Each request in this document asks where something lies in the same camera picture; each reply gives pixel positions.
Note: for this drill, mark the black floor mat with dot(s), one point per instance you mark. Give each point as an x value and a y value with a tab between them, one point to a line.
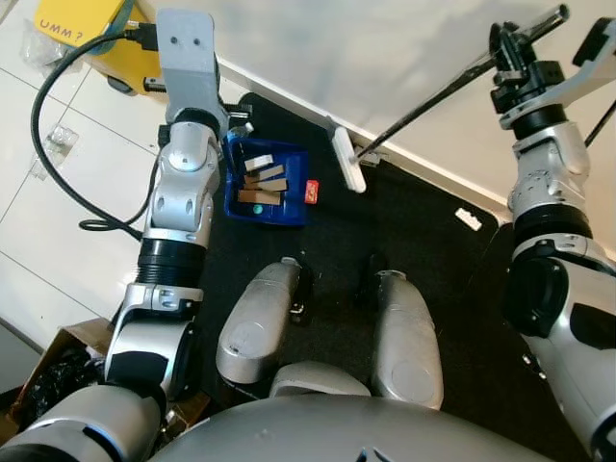
433	289

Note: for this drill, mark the grey robot torso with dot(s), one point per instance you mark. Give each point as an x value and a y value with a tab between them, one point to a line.
337	433

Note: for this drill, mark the black plastic bag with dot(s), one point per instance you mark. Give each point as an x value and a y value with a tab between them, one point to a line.
53	385

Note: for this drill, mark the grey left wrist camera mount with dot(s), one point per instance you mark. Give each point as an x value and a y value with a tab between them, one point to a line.
188	58

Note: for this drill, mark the small red packet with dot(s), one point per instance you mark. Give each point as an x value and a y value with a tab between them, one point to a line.
312	192

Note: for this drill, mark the silver robot left leg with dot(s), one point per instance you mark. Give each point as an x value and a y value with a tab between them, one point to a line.
255	327

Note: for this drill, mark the crumpled clear plastic wrap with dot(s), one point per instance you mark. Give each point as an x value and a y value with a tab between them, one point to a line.
34	53

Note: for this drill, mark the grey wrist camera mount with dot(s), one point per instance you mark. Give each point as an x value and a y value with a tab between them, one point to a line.
188	58
587	72

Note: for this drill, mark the silver robot leg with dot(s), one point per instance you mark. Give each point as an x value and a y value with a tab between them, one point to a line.
409	346
255	327

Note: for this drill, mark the silver robot right leg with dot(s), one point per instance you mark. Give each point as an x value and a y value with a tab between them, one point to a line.
409	346

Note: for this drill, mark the white folded paper scrap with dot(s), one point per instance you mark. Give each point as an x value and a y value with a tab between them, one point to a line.
258	163

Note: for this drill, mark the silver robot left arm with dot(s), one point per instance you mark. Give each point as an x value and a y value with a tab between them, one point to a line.
183	183

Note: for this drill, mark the yellow lidded trash bin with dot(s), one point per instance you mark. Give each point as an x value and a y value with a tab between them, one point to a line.
87	24

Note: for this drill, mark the clear empty plastic bottle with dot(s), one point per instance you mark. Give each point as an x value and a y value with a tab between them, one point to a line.
60	141

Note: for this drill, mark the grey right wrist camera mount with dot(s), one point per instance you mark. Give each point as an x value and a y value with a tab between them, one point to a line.
587	72

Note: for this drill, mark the white-capped water bottle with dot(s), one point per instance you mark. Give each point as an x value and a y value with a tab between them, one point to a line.
241	128

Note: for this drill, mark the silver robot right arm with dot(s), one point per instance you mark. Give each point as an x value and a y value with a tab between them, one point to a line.
549	183

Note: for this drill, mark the white-headed broom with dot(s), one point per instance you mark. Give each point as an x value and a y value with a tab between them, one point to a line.
348	159

